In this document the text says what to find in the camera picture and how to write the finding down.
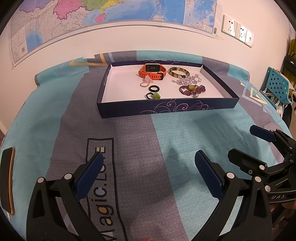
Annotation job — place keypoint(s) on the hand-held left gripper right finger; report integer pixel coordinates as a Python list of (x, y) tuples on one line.
[(209, 173)]

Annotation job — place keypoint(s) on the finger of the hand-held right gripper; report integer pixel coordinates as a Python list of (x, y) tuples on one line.
[(261, 132), (245, 161)]

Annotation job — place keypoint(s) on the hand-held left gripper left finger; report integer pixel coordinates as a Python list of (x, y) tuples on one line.
[(89, 176)]

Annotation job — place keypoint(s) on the dark blue shallow cardboard box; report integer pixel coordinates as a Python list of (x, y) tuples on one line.
[(124, 90)]

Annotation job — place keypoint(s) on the tortoiseshell bangle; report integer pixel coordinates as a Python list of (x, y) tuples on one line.
[(172, 73)]

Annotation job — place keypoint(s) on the orange smart watch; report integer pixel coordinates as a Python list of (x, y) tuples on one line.
[(148, 74)]

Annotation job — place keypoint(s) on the blue perforated chair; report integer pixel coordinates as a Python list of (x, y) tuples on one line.
[(276, 84)]

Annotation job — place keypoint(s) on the blue and grey printed blanket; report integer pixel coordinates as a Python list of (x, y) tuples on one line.
[(138, 173)]

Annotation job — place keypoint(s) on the black smartphone with orange edge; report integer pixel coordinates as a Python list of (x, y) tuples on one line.
[(5, 180)]

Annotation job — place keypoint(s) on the yellow hanging garment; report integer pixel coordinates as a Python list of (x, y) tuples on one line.
[(291, 48)]

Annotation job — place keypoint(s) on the white wall socket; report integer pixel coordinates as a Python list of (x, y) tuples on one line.
[(228, 25), (249, 38), (241, 32)]

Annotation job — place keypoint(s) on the wall map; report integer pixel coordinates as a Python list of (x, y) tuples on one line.
[(115, 11)]

